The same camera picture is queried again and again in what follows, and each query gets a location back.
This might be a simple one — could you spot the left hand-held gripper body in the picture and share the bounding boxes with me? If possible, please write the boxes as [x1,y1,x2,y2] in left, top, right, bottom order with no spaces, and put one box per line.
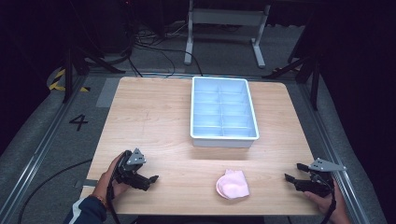
[113,147,151,191]

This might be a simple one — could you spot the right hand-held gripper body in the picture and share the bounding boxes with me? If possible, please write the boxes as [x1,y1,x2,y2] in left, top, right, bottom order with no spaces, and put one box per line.
[294,157,347,199]

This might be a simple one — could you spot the pink sock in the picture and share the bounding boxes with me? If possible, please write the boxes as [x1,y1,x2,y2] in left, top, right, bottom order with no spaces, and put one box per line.
[215,168,251,201]

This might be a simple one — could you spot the white divided plastic box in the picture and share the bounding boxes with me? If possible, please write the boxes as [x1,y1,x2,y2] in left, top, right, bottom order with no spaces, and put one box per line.
[190,76,261,148]

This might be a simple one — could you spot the person's right hand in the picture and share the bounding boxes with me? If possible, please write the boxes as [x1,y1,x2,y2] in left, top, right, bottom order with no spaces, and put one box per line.
[303,180,352,224]

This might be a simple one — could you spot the person's left hand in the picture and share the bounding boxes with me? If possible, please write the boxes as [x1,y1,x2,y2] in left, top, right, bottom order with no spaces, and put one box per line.
[92,151,132,207]

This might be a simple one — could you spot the grey floor tape patch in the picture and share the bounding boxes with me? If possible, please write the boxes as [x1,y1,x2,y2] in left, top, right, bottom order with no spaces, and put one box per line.
[95,77,121,109]

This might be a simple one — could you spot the black tripod stand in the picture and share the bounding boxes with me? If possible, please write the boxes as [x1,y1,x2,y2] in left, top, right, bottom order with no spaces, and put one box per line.
[61,43,127,105]
[262,12,322,112]

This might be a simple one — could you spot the yellow black hazard tape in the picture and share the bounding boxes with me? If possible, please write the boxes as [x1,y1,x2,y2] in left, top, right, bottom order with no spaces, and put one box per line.
[48,68,92,93]

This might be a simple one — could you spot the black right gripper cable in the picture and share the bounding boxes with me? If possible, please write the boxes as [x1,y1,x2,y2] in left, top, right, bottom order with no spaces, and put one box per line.
[319,174,338,224]

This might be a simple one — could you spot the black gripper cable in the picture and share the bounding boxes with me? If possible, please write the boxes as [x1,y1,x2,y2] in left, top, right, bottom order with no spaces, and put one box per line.
[319,174,338,224]
[106,150,132,224]

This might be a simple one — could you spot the aluminium floor rail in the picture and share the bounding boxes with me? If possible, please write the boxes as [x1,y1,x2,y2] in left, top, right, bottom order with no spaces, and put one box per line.
[0,74,89,224]
[297,82,372,224]

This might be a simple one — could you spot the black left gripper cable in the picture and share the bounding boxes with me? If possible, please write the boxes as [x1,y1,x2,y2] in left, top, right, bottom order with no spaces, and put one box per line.
[106,150,132,224]

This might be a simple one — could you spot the orange bracelet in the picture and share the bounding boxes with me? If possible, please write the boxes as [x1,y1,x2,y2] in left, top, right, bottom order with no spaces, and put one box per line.
[88,193,109,209]

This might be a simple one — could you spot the black floor cable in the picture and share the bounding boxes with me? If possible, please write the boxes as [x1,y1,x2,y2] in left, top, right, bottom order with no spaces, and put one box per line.
[17,159,93,224]

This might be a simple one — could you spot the tangled black floor cables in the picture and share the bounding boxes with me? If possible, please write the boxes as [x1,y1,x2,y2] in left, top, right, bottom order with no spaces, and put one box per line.
[125,26,204,77]

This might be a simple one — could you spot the white metal stand frame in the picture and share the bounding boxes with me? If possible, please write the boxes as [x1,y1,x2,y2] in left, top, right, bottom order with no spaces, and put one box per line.
[183,0,273,69]

